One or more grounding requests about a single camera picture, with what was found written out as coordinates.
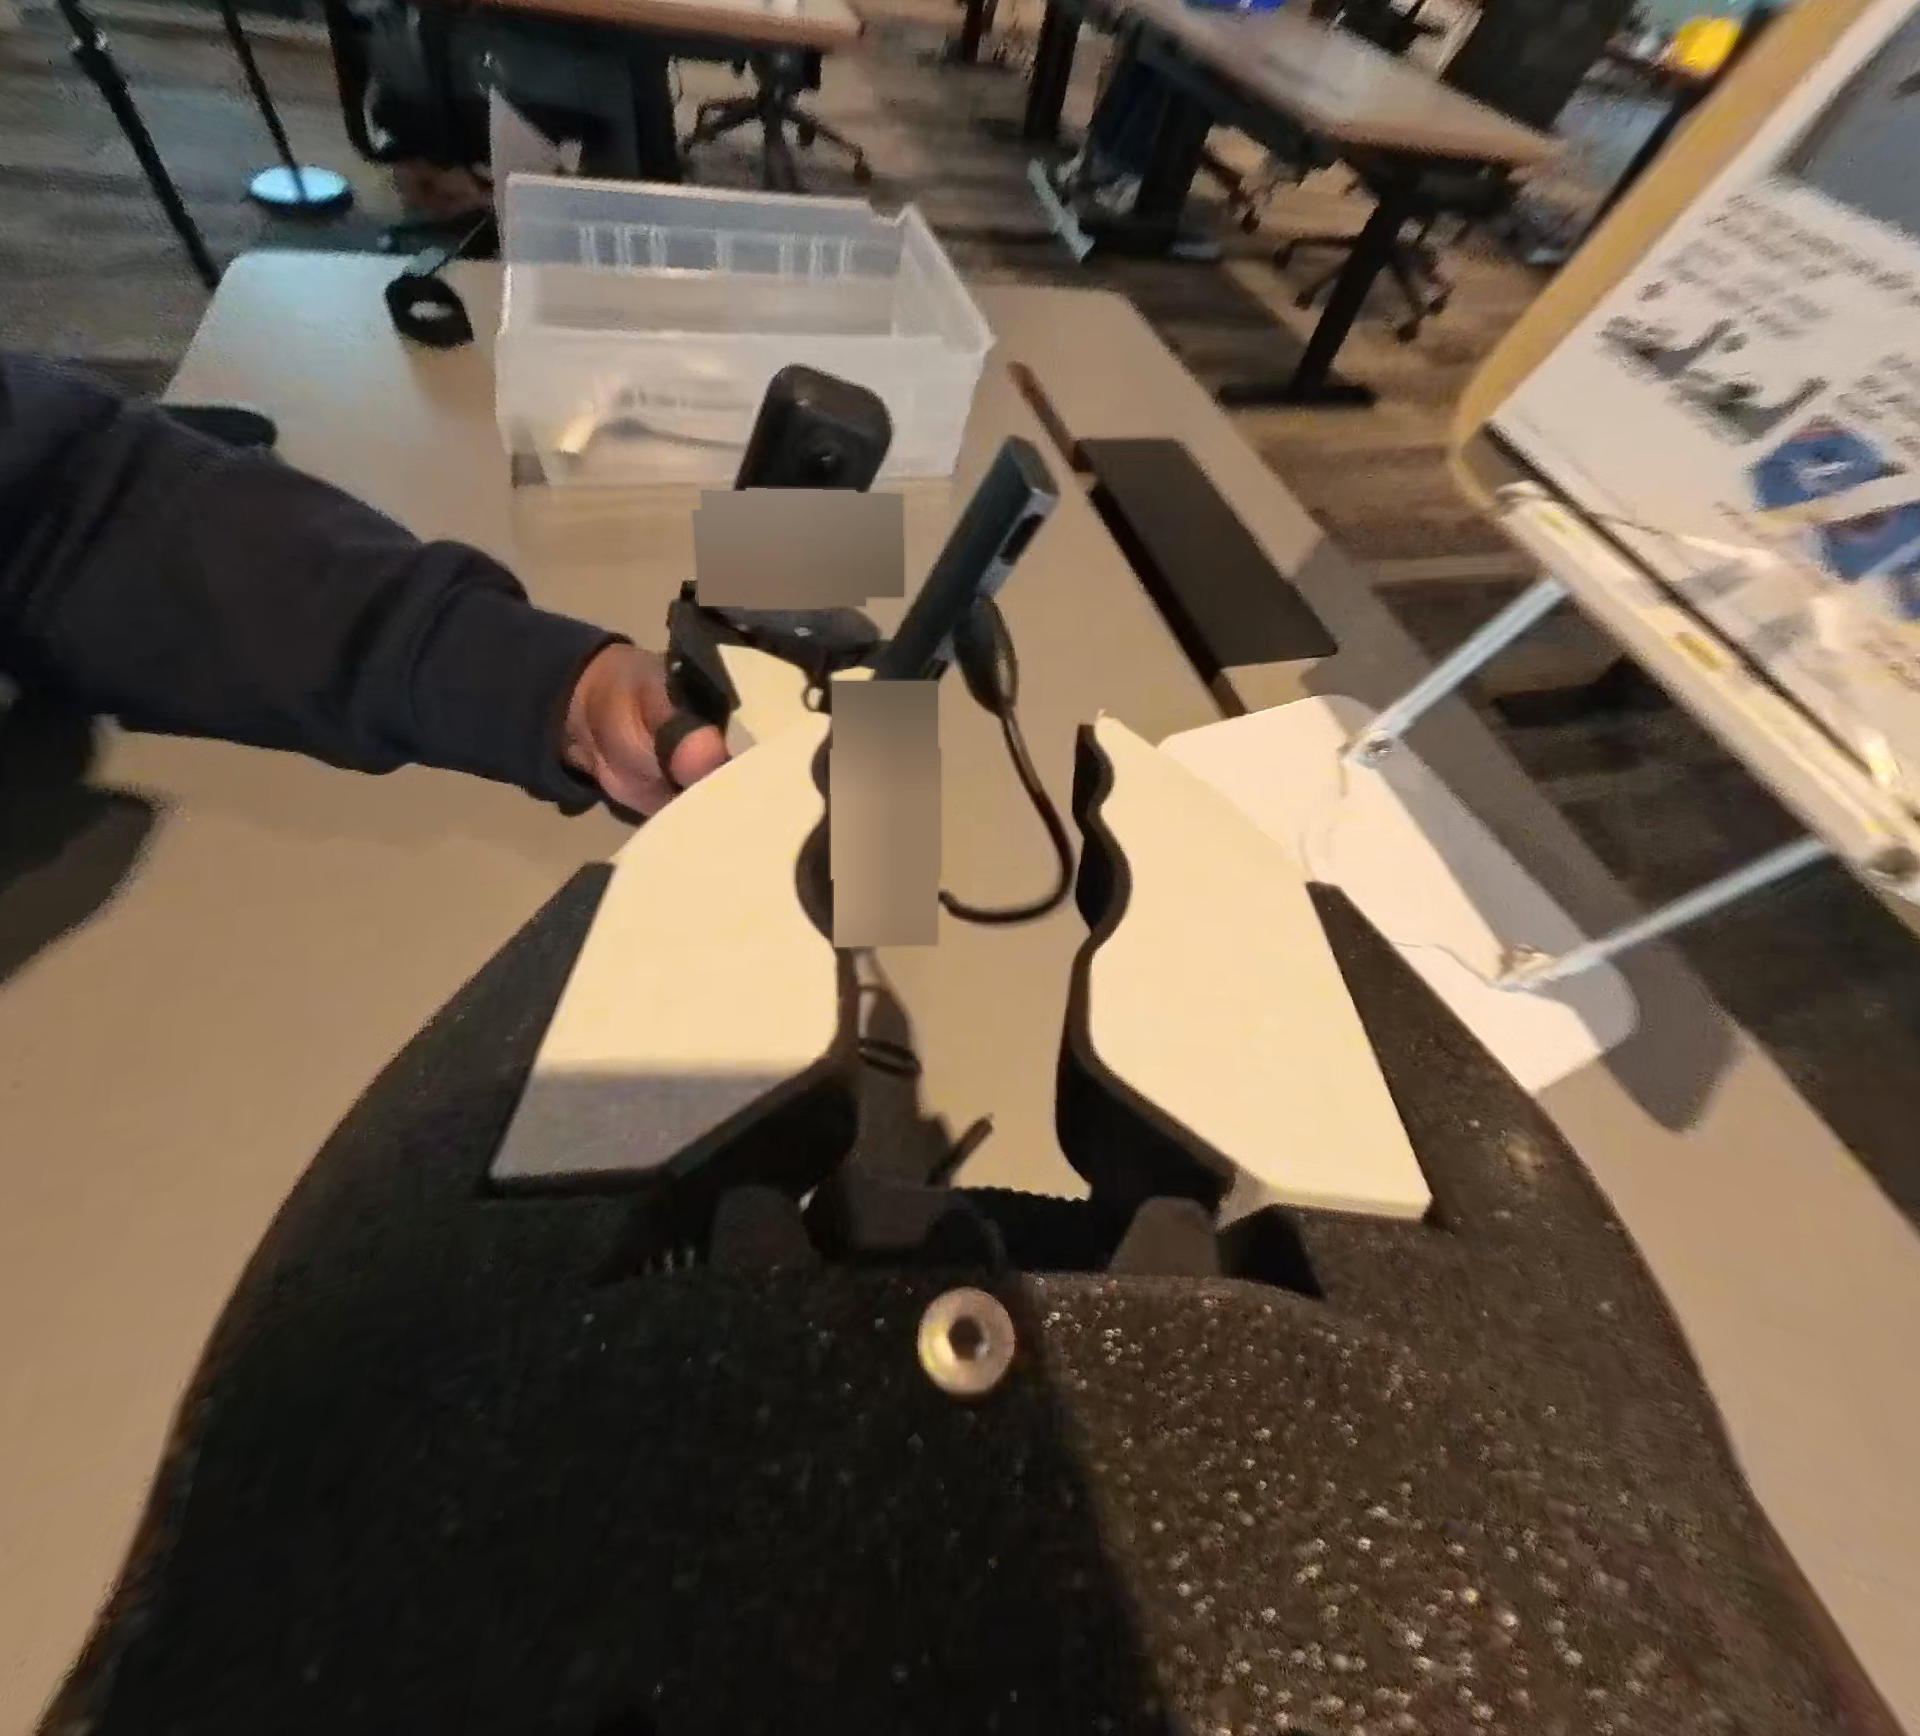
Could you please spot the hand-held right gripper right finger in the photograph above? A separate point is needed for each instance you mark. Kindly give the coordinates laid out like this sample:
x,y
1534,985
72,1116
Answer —
x,y
1247,987

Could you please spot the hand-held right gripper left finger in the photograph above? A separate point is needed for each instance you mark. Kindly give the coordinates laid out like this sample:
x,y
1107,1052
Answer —
x,y
691,987

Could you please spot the clear plastic bin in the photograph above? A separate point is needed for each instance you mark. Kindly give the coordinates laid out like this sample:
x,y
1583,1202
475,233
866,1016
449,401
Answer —
x,y
752,298

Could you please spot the grey usb hub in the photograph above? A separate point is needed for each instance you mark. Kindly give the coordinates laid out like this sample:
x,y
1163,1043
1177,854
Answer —
x,y
967,554

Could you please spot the person's left forearm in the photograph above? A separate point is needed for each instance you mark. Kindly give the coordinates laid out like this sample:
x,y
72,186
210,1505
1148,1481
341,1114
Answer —
x,y
241,567

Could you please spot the person's left hand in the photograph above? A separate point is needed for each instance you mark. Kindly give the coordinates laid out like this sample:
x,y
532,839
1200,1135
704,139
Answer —
x,y
629,732

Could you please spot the white stand with clear arms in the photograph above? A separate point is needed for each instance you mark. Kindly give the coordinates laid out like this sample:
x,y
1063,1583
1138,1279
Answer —
x,y
1411,866

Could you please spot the black office chair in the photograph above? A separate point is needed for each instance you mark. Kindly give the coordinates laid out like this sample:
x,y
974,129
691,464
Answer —
x,y
766,116
1531,43

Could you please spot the black desk mat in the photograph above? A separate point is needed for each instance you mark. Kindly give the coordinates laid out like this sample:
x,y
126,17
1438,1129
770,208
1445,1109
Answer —
x,y
1201,554

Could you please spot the black tripod stand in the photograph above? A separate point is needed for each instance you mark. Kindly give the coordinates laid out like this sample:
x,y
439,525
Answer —
x,y
182,58

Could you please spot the printed paper sheets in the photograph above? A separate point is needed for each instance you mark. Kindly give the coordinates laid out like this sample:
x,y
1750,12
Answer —
x,y
1772,418

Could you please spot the white document stand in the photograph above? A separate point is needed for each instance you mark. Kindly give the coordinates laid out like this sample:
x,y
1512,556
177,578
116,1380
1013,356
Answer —
x,y
1636,208

